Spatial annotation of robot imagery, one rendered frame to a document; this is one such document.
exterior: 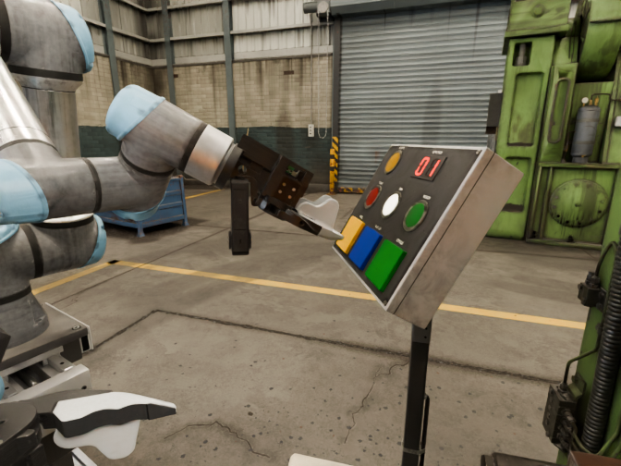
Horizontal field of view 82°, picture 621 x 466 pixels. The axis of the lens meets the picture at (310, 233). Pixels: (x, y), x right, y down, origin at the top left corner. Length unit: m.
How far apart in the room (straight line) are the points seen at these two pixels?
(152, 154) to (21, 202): 0.15
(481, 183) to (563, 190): 4.42
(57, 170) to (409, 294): 0.50
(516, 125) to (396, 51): 3.89
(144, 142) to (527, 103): 4.77
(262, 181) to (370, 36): 7.96
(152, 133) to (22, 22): 0.38
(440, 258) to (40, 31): 0.76
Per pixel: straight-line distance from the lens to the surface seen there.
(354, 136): 8.24
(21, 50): 0.85
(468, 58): 8.21
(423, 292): 0.58
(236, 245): 0.53
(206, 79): 9.83
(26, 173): 0.52
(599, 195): 5.06
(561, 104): 4.95
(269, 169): 0.52
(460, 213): 0.57
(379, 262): 0.63
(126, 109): 0.52
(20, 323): 0.93
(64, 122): 0.87
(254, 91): 9.14
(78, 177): 0.54
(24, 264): 0.91
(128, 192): 0.56
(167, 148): 0.51
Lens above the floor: 1.21
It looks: 15 degrees down
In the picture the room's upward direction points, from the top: straight up
